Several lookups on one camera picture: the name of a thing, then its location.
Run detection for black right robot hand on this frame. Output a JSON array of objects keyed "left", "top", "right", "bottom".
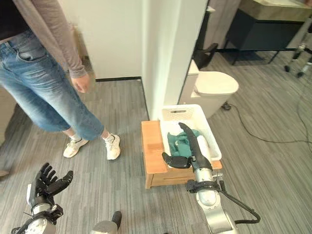
[{"left": 162, "top": 122, "right": 213, "bottom": 171}]

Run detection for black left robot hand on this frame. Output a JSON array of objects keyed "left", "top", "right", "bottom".
[{"left": 26, "top": 162, "right": 74, "bottom": 214}]

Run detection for teal green bed clothes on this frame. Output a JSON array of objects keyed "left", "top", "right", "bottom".
[{"left": 167, "top": 129, "right": 200, "bottom": 158}]

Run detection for white plastic laundry basket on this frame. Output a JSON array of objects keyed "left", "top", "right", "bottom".
[{"left": 159, "top": 104, "right": 222, "bottom": 169}]

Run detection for white toilet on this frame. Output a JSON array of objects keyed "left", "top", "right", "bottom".
[{"left": 177, "top": 59, "right": 239, "bottom": 119}]

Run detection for silver robot leg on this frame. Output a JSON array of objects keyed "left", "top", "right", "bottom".
[{"left": 89, "top": 211, "right": 122, "bottom": 234}]

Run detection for person's hand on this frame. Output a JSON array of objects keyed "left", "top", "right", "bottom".
[{"left": 70, "top": 72, "right": 91, "bottom": 94}]

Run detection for person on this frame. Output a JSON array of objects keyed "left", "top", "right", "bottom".
[{"left": 0, "top": 0, "right": 121, "bottom": 161}]

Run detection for wheeled metal stand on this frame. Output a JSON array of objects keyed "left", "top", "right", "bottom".
[{"left": 284, "top": 43, "right": 312, "bottom": 78}]

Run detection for black vanity cabinet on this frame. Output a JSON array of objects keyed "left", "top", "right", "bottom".
[{"left": 225, "top": 0, "right": 312, "bottom": 66}]

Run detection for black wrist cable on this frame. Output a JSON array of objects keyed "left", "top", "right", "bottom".
[{"left": 215, "top": 174, "right": 261, "bottom": 226}]

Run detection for black floor cable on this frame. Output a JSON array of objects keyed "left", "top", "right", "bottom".
[{"left": 221, "top": 86, "right": 312, "bottom": 144}]

